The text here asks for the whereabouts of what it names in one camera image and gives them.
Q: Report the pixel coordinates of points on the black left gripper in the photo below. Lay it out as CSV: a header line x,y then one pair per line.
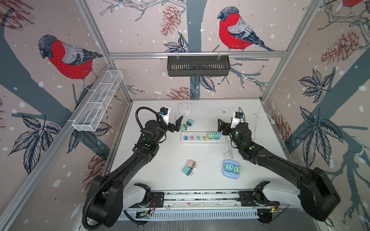
x,y
171,128

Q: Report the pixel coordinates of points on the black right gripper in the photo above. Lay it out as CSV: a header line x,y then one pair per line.
x,y
225,132

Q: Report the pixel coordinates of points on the teal plug adapter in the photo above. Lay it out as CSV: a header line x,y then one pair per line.
x,y
190,123
217,135
228,167

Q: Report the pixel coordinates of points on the white long power strip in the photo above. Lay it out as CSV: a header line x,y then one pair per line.
x,y
199,138

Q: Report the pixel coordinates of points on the light green plug adapter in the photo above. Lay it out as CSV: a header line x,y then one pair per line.
x,y
236,170

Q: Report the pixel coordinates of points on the blue rounded power strip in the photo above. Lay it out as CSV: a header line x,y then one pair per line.
x,y
230,174

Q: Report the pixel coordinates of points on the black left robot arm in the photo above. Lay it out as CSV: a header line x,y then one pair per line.
x,y
105,199

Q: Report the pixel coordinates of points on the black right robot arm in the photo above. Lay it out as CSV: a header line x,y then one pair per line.
x,y
318,195

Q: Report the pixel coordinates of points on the dark green plug adapter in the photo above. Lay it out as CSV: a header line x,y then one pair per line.
x,y
183,128

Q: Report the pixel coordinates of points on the pink plug adapter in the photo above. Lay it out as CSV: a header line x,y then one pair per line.
x,y
191,164

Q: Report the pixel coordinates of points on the white square power strip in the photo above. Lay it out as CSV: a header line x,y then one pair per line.
x,y
184,108

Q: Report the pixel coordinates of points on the teal green front adapter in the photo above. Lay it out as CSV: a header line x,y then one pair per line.
x,y
187,171

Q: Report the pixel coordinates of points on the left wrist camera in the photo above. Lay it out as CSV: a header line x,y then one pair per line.
x,y
165,114

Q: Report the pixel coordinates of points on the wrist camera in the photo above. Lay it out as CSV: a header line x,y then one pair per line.
x,y
165,114
237,118

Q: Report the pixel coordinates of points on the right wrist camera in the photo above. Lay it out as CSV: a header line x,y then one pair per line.
x,y
237,118

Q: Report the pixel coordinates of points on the black hanging wire basket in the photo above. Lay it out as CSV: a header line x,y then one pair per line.
x,y
198,66

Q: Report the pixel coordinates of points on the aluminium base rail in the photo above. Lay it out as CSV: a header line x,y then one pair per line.
x,y
204,205

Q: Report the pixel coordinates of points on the white mesh wall shelf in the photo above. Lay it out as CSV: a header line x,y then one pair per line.
x,y
94,110

